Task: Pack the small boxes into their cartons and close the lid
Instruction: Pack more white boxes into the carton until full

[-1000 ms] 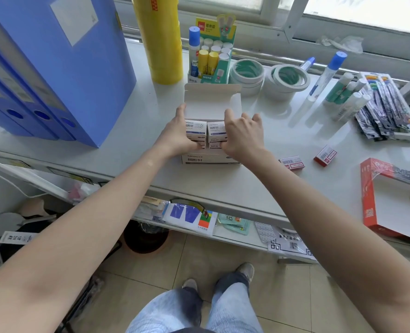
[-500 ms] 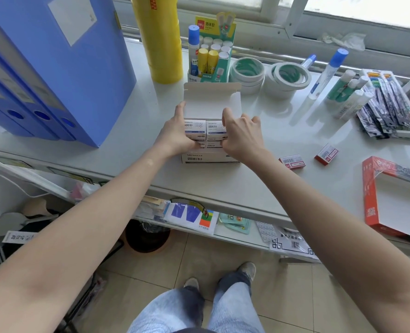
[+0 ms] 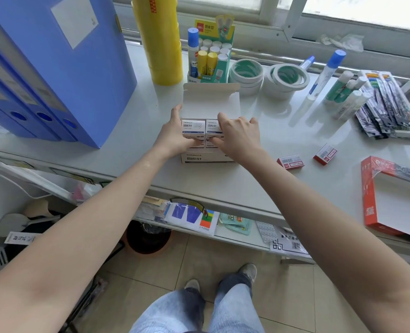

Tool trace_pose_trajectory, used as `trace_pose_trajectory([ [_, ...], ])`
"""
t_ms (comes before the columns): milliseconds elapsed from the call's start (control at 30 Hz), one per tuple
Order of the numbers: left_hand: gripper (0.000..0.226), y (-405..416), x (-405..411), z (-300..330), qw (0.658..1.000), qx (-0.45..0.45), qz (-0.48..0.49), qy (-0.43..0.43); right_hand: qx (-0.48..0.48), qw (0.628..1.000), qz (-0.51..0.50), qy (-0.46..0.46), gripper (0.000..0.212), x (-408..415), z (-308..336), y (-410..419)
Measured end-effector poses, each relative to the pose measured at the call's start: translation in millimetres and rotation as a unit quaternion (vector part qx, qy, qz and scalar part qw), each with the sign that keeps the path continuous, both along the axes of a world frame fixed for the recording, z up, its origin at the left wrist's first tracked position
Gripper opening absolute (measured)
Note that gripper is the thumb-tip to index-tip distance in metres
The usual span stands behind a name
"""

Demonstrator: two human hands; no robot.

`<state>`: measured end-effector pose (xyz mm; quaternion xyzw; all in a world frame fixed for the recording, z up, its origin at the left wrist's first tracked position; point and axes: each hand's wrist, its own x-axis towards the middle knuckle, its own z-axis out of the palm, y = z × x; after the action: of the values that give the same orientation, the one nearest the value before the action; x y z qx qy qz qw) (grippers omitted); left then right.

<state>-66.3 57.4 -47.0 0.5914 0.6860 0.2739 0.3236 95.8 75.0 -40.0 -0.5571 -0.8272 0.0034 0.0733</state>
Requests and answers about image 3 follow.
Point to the person's right hand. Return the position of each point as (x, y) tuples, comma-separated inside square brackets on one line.
[(241, 140)]

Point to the person's left hand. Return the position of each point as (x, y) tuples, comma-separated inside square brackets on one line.
[(172, 135)]

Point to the white paper clip carton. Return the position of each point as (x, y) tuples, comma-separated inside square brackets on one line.
[(208, 104)]

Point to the small red box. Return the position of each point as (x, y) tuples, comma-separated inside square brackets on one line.
[(325, 154), (291, 162)]

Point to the red large cardboard box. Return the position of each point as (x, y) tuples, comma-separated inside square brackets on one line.
[(369, 201)]

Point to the person's left forearm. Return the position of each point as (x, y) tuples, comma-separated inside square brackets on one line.
[(87, 232)]

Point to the person's right forearm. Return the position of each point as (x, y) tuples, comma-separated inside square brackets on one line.
[(329, 239)]

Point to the person's right shoe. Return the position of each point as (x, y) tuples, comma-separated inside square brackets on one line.
[(247, 272)]

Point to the person's shoe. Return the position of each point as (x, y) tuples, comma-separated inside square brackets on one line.
[(247, 272), (192, 286)]

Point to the person's left shoe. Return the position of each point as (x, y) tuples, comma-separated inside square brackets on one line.
[(192, 286)]

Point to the person's right leg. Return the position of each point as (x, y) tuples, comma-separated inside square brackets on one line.
[(234, 308)]

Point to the person's leg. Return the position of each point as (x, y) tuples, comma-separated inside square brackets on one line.
[(167, 313), (234, 308)]

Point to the person's left leg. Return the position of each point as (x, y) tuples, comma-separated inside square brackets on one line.
[(167, 313)]

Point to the stack of white tape rolls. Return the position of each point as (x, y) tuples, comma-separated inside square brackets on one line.
[(239, 83), (277, 90)]

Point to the green glue display box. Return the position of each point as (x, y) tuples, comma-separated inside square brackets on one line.
[(222, 72)]

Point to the yellow glue stick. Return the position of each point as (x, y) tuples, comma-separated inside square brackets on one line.
[(212, 64), (202, 64)]

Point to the stack of clear packets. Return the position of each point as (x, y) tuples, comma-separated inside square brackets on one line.
[(151, 209)]

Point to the teal packets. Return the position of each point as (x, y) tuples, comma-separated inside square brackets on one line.
[(236, 221)]

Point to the blue white paper pack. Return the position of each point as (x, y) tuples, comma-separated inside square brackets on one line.
[(191, 215)]

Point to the blue file box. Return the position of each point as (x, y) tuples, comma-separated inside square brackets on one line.
[(35, 104), (97, 83), (0, 124), (9, 104)]

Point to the yellow film roll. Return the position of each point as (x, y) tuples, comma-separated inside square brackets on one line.
[(160, 41)]

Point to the white dotted sheet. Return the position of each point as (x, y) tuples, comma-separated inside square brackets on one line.
[(265, 232)]

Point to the group of white capped glue sticks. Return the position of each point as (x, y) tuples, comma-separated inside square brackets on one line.
[(214, 49)]

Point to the small blue capped glue bottle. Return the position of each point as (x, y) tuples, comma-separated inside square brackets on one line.
[(308, 61)]

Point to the pink plastic bag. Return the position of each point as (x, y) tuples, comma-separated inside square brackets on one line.
[(83, 192)]

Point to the black trash bin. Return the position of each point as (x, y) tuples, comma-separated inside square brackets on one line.
[(147, 239)]

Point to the green label glue stick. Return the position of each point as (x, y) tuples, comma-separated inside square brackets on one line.
[(338, 85), (345, 91)]

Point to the white glue stick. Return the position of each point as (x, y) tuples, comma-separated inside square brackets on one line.
[(347, 104), (357, 106)]

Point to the clear bag with patterned paper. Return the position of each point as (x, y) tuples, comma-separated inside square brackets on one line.
[(288, 246)]

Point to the crumpled clear plastic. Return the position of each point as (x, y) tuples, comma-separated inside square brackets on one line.
[(347, 42)]

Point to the stack of black pen packets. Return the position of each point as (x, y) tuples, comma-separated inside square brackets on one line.
[(385, 107)]

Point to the white tray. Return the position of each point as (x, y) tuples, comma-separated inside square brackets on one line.
[(409, 133)]

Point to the white dustpan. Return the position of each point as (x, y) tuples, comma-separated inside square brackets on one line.
[(12, 223)]

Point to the white window frame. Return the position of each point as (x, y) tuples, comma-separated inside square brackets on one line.
[(295, 17)]

